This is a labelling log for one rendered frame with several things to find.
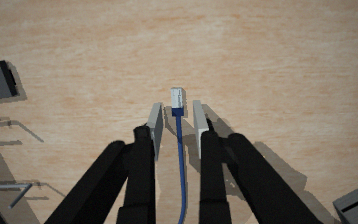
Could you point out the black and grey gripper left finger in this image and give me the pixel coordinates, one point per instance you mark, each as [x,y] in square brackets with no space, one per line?
[91,199]

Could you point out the blue patch cord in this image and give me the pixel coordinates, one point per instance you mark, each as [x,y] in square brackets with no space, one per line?
[181,164]

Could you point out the white cable plug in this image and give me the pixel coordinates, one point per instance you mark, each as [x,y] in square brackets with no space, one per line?
[176,98]

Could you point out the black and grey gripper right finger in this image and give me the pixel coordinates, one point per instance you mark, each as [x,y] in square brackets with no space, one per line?
[270,198]

